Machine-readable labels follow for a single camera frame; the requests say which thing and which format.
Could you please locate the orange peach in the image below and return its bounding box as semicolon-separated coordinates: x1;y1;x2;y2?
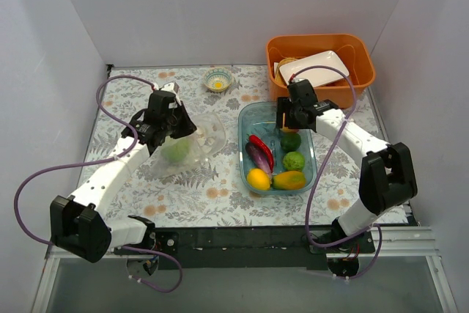
281;127;299;133

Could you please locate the green cabbage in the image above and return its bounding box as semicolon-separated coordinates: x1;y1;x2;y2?
161;139;191;163

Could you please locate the clear zip top bag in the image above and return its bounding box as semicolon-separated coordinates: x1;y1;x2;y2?
149;113;226;178

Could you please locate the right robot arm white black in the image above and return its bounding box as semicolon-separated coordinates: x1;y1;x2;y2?
276;80;418;253

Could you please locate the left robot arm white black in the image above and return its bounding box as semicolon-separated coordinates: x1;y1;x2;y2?
50;82;196;263

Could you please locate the dark green lime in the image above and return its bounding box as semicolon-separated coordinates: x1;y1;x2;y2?
281;133;302;152

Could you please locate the white rectangular plate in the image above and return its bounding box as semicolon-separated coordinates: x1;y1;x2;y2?
294;51;350;88

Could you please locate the red chili pepper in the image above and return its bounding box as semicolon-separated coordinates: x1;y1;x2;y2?
249;135;274;171

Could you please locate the light green bumpy fruit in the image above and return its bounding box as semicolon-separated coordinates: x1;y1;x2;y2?
282;151;305;172

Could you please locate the clear blue plastic tray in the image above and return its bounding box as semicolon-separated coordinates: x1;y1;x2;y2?
238;102;317;195

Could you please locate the orange plastic bin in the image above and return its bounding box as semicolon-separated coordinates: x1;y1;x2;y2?
265;33;377;111

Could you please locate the purple eggplant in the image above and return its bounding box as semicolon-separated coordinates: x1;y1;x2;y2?
245;142;272;178

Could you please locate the small patterned bowl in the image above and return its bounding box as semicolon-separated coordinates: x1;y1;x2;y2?
202;67;234;92

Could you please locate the orange green mango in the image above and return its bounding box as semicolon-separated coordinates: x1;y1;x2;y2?
272;171;306;190

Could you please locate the yellow lemon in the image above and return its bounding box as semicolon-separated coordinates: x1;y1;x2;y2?
246;168;271;191

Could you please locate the floral table mat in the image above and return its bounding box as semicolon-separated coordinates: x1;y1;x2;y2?
70;65;410;228

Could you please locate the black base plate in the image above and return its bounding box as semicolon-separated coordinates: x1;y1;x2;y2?
113;225;378;272

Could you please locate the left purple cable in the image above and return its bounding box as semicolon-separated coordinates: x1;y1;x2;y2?
13;75;183;294

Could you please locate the aluminium frame rail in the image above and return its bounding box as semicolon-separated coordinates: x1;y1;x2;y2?
45;227;440;259

